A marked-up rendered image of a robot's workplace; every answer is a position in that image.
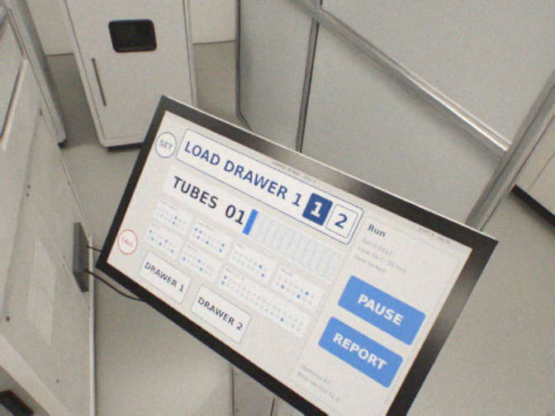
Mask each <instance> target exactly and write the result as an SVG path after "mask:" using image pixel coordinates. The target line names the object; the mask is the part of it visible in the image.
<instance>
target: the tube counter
mask: <svg viewBox="0 0 555 416"><path fill-rule="evenodd" d="M219 223H221V224H223V225H224V226H226V227H228V228H230V229H233V230H234V231H236V232H238V233H240V234H242V235H243V236H245V237H247V238H249V239H251V240H253V241H254V242H256V243H259V244H261V245H263V246H264V247H265V248H266V249H268V250H270V251H272V252H273V253H276V254H277V255H279V256H280V257H282V258H285V259H287V260H289V261H290V262H293V263H295V264H296V265H297V266H299V267H302V268H304V269H305V270H306V271H307V272H310V273H312V274H313V275H315V276H317V277H319V278H320V279H322V280H324V281H327V282H328V283H331V282H332V281H333V279H334V276H335V273H336V272H337V269H338V267H339V265H340V263H341V261H342V259H343V257H344V253H342V252H340V251H339V250H337V249H335V248H331V247H330V246H329V245H328V244H327V243H324V242H322V241H320V240H319V239H316V238H314V237H312V236H310V235H309V234H305V233H303V232H301V231H300V230H299V229H296V228H294V227H292V226H290V225H288V224H286V223H284V221H281V220H279V219H277V218H275V217H273V216H271V215H270V214H268V213H266V212H264V211H262V210H260V209H257V208H255V207H253V206H251V205H249V204H247V203H245V202H243V201H242V200H240V199H238V198H236V196H232V195H230V196H229V200H228V201H227V203H226V206H225V209H224V211H223V213H222V215H221V218H220V220H219Z"/></svg>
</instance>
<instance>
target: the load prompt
mask: <svg viewBox="0 0 555 416"><path fill-rule="evenodd" d="M175 159H177V160H178V161H180V162H182V163H185V164H187V165H188V166H190V167H192V168H195V169H196V170H198V171H200V172H202V173H203V174H205V175H207V176H208V177H212V178H214V179H216V180H217V181H219V182H222V183H224V184H225V185H227V186H229V187H232V188H234V189H236V190H238V191H241V192H243V193H244V194H246V195H248V196H251V198H253V199H255V200H256V201H259V202H261V203H263V204H265V205H266V206H269V207H271V208H273V209H274V210H277V211H279V212H281V213H283V214H285V215H288V216H290V217H292V218H293V219H295V220H298V221H300V223H302V224H304V225H306V226H309V227H311V228H312V229H315V230H317V231H319V232H321V233H322V234H324V235H326V236H328V237H330V238H332V239H335V240H337V241H339V242H341V243H343V244H345V245H347V247H348V246H349V243H350V241H351V239H352V237H353V234H354V232H355V230H357V228H358V226H359V224H360V222H361V219H362V218H363V214H364V212H365V209H363V208H361V207H359V206H356V205H354V204H352V203H349V202H347V201H345V200H343V199H341V198H339V197H338V196H336V195H334V194H331V193H329V192H327V191H324V190H322V189H320V188H319V187H315V186H313V185H311V184H310V183H306V182H303V181H302V180H300V179H298V178H295V177H293V176H291V175H289V174H287V173H285V172H284V171H281V170H279V169H277V168H274V167H272V166H270V165H268V164H266V163H263V162H261V161H259V160H257V159H255V158H251V157H250V156H248V155H246V154H243V153H241V152H239V151H237V150H235V149H233V148H231V147H229V146H227V145H225V144H222V143H221V142H218V141H216V140H214V139H212V138H210V137H206V136H205V135H202V134H200V133H198V132H196V131H194V130H191V129H189V128H187V129H186V132H184V134H183V137H182V140H181V142H180V145H179V146H178V151H177V153H176V155H175Z"/></svg>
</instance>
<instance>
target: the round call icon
mask: <svg viewBox="0 0 555 416"><path fill-rule="evenodd" d="M141 238H142V235H140V234H138V233H136V232H135V231H133V230H132V229H129V228H128V227H126V226H125V225H122V227H121V231H120V233H119V235H118V238H117V240H116V243H115V247H114V249H115V250H117V251H118V252H120V253H122V254H123V255H125V256H126V257H128V258H129V259H130V260H132V258H133V257H134V254H135V253H136V250H137V248H138V245H139V243H140V240H141Z"/></svg>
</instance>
